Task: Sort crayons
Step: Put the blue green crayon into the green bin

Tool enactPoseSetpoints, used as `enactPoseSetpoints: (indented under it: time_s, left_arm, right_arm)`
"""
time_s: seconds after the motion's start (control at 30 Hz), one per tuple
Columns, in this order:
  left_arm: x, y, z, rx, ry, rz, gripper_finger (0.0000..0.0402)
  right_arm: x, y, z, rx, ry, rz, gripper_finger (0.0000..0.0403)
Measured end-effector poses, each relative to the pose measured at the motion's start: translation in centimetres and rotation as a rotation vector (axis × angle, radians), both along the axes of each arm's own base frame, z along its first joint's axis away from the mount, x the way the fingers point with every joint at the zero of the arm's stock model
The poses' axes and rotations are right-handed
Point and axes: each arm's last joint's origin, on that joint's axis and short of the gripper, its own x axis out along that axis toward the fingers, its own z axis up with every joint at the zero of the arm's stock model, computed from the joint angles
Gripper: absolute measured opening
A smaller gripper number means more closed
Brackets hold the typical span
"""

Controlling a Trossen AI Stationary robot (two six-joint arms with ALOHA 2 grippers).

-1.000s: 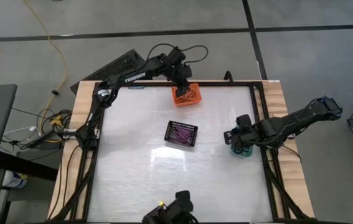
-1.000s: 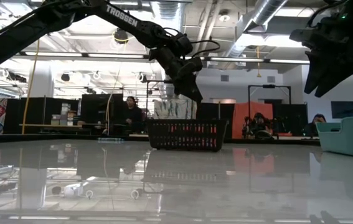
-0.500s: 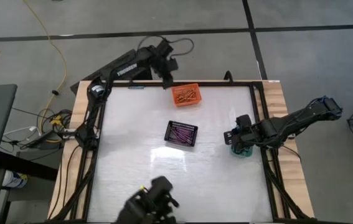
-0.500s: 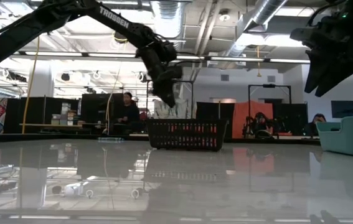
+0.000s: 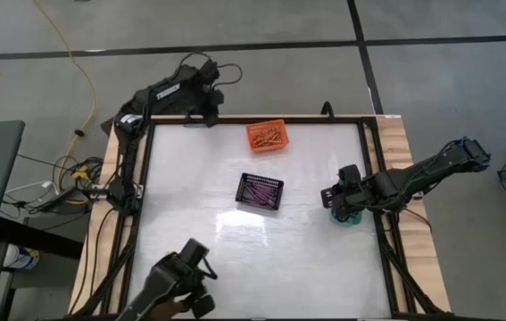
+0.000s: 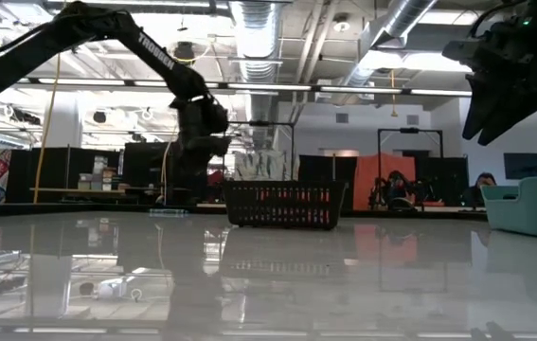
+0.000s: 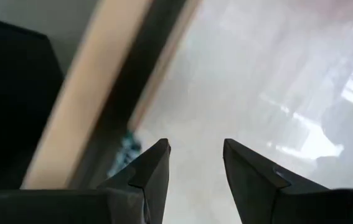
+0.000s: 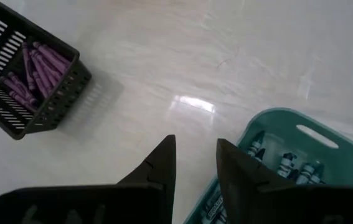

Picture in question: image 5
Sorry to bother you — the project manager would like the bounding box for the black metal table frame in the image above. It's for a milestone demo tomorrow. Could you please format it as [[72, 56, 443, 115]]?
[[67, 114, 454, 321]]

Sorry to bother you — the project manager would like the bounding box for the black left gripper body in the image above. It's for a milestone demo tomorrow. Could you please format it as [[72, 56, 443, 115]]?
[[198, 60, 226, 115]]

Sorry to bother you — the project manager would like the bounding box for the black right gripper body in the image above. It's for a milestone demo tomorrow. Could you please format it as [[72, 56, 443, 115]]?
[[321, 163, 377, 222]]

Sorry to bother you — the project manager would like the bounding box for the person's hand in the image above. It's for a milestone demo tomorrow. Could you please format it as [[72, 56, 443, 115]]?
[[152, 299, 189, 321]]

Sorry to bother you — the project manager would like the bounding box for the black slotted plastic basket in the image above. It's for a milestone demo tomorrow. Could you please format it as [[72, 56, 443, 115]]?
[[235, 172, 285, 211]]

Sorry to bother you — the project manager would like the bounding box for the white bucket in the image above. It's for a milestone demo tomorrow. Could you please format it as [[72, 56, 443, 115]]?
[[2, 243, 41, 271]]

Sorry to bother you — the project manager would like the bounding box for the orange slotted plastic basket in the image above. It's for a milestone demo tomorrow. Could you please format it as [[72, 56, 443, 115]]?
[[245, 119, 290, 154]]

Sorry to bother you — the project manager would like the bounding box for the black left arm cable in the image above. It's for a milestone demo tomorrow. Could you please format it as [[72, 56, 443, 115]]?
[[178, 52, 244, 90]]

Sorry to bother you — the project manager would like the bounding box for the black leader arm handle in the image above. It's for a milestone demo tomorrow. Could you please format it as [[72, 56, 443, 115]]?
[[116, 238, 218, 321]]

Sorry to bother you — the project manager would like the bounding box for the black perforated box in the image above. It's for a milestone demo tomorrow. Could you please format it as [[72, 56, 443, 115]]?
[[100, 70, 220, 136]]

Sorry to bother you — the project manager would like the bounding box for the yellow cable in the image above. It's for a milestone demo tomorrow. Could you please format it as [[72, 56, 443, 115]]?
[[32, 0, 97, 179]]

